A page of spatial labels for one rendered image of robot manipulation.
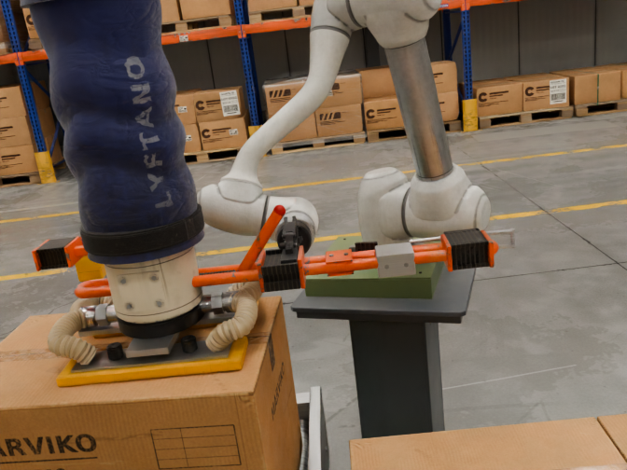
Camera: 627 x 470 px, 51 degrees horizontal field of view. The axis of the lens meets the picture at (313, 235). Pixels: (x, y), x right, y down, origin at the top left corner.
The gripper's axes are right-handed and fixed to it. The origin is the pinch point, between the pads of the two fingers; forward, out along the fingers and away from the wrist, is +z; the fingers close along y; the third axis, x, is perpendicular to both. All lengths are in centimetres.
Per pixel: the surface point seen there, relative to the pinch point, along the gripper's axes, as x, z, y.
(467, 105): -183, -707, 60
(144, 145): 21.0, 9.4, -27.5
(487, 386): -64, -125, 105
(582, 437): -61, -13, 53
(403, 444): -20, -16, 53
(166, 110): 17.6, 3.7, -32.4
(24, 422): 48, 19, 17
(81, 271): 60, -46, 11
